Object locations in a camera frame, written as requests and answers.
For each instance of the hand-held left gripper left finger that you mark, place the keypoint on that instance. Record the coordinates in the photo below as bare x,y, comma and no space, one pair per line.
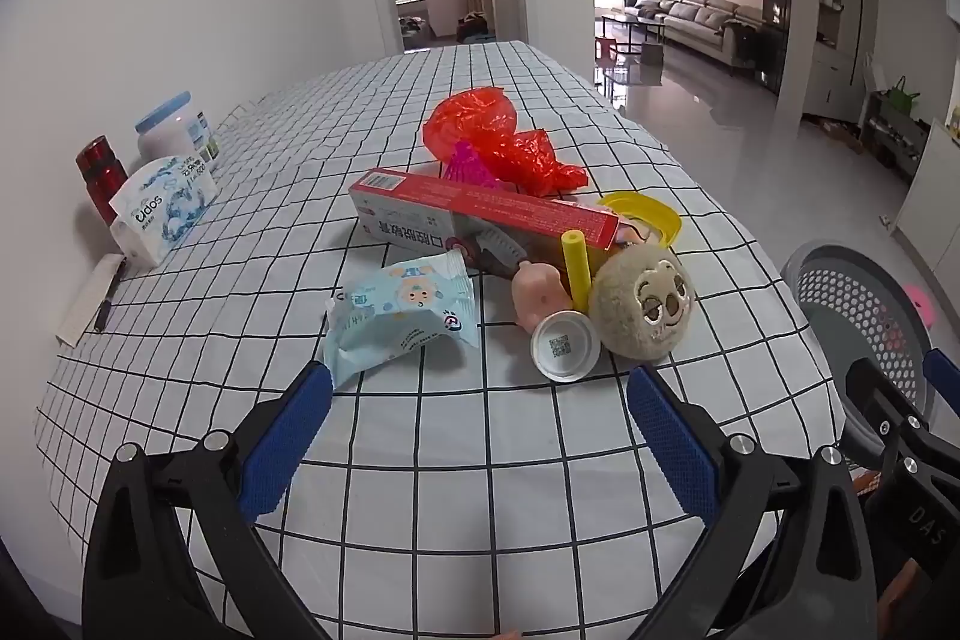
289,445

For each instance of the red toothpaste box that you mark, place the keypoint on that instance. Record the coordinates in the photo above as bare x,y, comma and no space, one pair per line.
480,201

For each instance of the green bag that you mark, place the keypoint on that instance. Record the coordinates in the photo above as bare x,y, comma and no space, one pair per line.
904,99

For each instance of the yellow plastic lid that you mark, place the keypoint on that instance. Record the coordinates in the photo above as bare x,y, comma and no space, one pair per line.
652,206

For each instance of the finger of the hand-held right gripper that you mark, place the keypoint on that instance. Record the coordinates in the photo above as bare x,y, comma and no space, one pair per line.
943,374
881,400

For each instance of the small red stool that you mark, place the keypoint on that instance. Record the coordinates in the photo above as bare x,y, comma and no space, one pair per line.
606,49

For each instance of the yellow foam tube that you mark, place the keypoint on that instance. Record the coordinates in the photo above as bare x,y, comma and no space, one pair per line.
576,272

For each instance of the pink rubber toy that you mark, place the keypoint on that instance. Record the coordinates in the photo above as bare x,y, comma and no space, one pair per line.
536,295

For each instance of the red bottle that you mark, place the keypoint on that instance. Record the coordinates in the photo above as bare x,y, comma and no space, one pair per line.
101,175

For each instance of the beige plush ball toy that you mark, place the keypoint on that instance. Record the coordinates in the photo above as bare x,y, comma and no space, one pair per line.
637,325

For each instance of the dark coffee table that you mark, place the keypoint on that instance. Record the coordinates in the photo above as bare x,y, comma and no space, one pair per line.
630,20

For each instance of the black pen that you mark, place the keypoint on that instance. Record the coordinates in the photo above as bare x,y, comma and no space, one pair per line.
105,302

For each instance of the pink plastic stool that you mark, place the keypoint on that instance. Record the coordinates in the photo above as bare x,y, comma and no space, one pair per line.
919,302

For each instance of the white counter cabinet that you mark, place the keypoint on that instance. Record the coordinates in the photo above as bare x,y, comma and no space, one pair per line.
934,183

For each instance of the brown cardboard box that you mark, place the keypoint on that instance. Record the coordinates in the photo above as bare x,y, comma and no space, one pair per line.
652,54

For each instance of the white black checked tablecloth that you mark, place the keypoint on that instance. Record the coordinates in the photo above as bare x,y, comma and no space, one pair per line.
375,108

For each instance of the light blue wet wipes packet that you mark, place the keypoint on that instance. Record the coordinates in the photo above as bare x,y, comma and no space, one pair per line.
397,325

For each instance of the dark tall cabinet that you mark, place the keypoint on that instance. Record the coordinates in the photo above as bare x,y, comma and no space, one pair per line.
776,10

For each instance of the grey shoe rack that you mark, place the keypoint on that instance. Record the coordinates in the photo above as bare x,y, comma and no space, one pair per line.
892,138

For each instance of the white jar with blue lid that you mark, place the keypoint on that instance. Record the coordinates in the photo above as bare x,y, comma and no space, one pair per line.
172,134

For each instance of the white blue tissue pack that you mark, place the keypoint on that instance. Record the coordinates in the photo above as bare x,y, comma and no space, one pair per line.
161,212

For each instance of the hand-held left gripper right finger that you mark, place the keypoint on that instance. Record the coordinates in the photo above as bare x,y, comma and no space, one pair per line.
671,445

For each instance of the grey perforated plastic basket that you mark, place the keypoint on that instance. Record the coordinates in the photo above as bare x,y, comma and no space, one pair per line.
847,302

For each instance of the red plastic bag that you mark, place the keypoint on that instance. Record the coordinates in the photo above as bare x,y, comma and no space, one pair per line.
472,119

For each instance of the magenta plastic wrapper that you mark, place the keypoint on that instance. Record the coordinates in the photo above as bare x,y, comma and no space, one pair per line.
469,168

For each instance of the beige sofa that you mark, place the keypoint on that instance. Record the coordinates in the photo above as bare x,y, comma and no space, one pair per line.
697,21

